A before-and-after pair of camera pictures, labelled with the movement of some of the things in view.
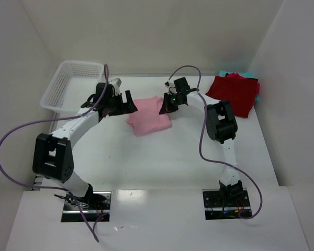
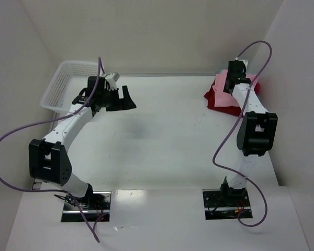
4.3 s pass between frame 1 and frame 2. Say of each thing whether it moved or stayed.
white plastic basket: stayed
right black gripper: moved
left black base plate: stayed
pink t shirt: moved
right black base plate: stayed
